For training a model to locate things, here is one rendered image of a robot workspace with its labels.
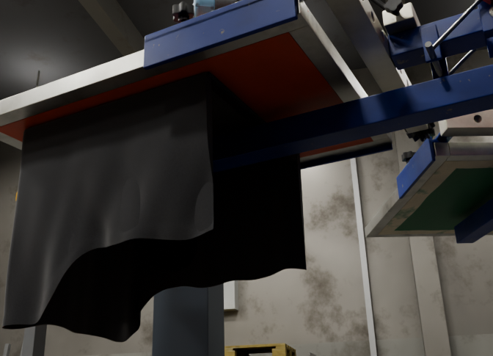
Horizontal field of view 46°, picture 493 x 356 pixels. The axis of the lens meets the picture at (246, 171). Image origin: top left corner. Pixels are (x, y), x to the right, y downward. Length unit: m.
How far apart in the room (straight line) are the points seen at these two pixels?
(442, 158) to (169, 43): 0.83
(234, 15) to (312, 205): 7.57
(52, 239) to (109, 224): 0.14
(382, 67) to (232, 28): 0.35
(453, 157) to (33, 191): 1.03
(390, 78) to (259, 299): 7.22
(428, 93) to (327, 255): 7.23
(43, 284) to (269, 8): 0.67
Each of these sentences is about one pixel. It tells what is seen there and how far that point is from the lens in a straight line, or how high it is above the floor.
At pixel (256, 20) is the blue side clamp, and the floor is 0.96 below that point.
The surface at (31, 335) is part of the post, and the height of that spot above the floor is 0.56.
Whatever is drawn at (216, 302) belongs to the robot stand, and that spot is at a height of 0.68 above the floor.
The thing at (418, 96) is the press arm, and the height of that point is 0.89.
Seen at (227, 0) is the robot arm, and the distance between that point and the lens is 1.49.
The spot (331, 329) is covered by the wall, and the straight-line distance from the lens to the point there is 8.11.
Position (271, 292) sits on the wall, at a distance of 8.31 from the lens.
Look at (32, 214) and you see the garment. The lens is 1.25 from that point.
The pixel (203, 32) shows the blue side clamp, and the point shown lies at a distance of 1.03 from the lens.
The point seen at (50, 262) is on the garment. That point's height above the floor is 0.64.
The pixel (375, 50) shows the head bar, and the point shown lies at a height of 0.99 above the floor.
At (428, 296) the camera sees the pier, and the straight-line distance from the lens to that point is 7.92.
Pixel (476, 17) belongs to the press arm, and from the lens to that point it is 1.18.
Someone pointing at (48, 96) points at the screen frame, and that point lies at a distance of 1.23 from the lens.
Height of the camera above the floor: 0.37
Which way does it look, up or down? 22 degrees up
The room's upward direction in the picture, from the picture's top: 2 degrees counter-clockwise
